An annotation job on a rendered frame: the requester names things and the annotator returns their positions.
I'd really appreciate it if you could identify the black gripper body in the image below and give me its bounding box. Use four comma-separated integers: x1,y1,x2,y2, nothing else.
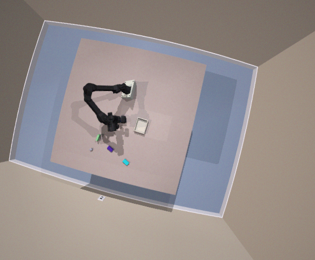
114,115,126,123

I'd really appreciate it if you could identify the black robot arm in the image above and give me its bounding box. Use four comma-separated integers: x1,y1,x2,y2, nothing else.
83,83,131,132

